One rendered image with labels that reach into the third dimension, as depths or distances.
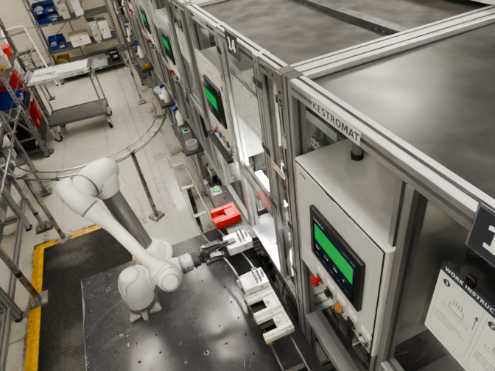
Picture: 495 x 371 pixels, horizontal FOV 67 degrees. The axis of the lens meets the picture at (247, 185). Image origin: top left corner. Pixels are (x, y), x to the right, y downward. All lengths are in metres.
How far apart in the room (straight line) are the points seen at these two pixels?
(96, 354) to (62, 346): 1.05
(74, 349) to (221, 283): 1.38
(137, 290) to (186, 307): 0.30
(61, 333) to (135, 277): 1.37
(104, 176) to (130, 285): 0.58
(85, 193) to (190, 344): 0.91
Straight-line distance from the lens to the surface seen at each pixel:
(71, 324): 3.36
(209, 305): 2.17
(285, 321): 1.84
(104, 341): 2.27
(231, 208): 2.26
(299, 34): 1.44
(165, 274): 1.68
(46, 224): 4.39
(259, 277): 1.91
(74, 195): 1.85
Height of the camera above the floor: 2.44
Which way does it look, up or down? 38 degrees down
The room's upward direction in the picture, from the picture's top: 10 degrees counter-clockwise
